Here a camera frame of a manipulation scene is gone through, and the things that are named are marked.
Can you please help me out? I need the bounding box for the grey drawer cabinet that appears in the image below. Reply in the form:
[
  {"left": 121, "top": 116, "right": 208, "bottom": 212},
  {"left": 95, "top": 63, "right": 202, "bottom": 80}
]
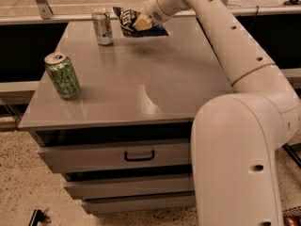
[{"left": 18, "top": 17, "right": 234, "bottom": 216}]

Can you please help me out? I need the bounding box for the bottom grey drawer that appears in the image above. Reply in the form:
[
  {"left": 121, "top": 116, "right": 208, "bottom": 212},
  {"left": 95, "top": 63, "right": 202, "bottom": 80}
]
[{"left": 82, "top": 191, "right": 196, "bottom": 215}]

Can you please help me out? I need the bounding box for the wire basket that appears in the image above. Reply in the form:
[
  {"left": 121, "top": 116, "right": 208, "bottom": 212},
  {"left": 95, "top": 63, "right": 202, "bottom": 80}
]
[{"left": 283, "top": 206, "right": 301, "bottom": 226}]

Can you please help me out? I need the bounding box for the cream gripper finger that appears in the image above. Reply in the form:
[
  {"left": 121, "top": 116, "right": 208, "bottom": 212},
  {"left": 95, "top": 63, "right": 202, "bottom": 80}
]
[{"left": 133, "top": 14, "right": 152, "bottom": 31}]

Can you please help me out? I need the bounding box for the green soda can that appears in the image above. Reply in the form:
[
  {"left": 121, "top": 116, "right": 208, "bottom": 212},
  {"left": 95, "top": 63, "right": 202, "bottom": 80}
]
[{"left": 44, "top": 52, "right": 81, "bottom": 99}]

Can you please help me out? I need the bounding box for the black cable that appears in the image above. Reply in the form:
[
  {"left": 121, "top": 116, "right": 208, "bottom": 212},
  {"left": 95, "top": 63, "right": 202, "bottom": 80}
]
[{"left": 248, "top": 5, "right": 260, "bottom": 31}]

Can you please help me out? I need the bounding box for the middle grey drawer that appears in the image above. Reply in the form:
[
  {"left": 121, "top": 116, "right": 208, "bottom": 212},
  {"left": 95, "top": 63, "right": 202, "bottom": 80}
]
[{"left": 65, "top": 174, "right": 194, "bottom": 201}]

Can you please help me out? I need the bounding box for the small black floor object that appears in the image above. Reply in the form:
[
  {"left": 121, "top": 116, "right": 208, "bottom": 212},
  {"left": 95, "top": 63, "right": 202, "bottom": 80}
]
[{"left": 28, "top": 209, "right": 51, "bottom": 226}]

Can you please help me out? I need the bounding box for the horizontal metal rail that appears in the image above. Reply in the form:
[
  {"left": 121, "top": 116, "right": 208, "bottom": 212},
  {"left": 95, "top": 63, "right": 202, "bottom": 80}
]
[{"left": 0, "top": 6, "right": 301, "bottom": 25}]

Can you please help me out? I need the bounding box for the white 7up can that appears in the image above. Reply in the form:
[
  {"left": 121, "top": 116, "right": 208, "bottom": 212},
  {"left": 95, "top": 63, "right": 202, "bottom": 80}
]
[{"left": 92, "top": 10, "right": 113, "bottom": 46}]

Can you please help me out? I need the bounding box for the grey drawer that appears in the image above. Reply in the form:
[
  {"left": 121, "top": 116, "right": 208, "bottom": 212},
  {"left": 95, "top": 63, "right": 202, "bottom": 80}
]
[
  {"left": 82, "top": 191, "right": 196, "bottom": 215},
  {"left": 65, "top": 174, "right": 194, "bottom": 201},
  {"left": 38, "top": 139, "right": 191, "bottom": 173}
]

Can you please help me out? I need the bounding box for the black metal pole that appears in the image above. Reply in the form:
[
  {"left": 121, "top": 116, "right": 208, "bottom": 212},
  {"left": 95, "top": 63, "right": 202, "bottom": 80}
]
[{"left": 283, "top": 144, "right": 301, "bottom": 169}]

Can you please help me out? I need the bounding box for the top grey drawer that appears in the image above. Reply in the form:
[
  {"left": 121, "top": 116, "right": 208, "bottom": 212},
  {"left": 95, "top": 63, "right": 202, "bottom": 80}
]
[{"left": 38, "top": 139, "right": 191, "bottom": 173}]

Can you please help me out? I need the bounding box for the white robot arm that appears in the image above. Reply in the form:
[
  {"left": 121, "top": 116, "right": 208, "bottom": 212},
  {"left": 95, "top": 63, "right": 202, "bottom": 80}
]
[{"left": 142, "top": 0, "right": 301, "bottom": 226}]

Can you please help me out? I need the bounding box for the blue chip bag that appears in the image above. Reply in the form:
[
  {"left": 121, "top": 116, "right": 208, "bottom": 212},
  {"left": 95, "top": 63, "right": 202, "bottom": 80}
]
[{"left": 112, "top": 7, "right": 168, "bottom": 38}]

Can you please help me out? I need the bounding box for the left metal frame post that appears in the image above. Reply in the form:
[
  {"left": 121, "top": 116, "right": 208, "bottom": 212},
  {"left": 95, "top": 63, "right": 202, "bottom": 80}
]
[{"left": 35, "top": 0, "right": 53, "bottom": 20}]

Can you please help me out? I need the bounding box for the black drawer handle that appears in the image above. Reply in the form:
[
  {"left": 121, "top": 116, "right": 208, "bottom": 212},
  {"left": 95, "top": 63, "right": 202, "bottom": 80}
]
[{"left": 123, "top": 151, "right": 155, "bottom": 162}]

